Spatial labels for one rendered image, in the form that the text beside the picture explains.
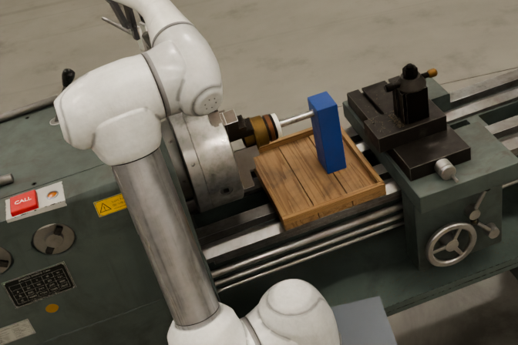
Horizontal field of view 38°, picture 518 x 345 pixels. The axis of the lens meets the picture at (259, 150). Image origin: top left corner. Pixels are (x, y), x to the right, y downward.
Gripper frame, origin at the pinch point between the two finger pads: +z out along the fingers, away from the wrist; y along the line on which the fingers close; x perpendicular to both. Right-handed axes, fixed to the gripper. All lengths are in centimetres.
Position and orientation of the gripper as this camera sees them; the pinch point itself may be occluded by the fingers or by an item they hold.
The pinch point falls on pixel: (143, 36)
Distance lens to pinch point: 197.1
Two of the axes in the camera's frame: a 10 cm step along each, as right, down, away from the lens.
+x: 5.8, 3.0, -7.5
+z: 2.2, 8.3, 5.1
